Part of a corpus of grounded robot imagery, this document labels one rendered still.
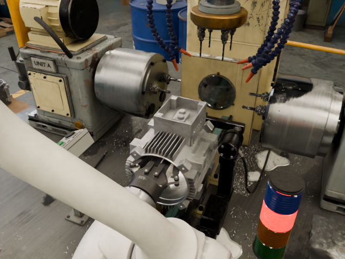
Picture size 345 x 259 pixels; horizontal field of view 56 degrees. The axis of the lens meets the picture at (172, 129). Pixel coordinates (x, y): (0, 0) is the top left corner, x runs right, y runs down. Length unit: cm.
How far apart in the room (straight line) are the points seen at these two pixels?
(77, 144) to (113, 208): 51
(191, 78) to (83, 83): 41
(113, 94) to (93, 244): 68
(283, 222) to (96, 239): 33
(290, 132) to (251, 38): 43
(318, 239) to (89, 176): 65
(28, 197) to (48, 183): 79
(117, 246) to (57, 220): 52
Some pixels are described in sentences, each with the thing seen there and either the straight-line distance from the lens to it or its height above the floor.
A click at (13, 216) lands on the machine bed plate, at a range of 117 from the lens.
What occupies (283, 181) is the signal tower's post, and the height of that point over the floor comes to 122.
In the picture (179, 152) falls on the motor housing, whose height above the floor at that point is 112.
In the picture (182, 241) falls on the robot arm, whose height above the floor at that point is 119.
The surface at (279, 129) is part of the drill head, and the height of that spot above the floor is 105.
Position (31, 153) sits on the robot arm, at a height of 136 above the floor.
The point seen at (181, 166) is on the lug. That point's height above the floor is 111.
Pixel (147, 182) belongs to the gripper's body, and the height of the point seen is 111.
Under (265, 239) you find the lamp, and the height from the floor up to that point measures 109.
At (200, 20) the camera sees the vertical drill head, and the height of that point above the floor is 132.
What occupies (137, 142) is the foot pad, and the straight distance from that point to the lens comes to 83.
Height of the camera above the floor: 160
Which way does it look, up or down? 34 degrees down
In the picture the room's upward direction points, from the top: straight up
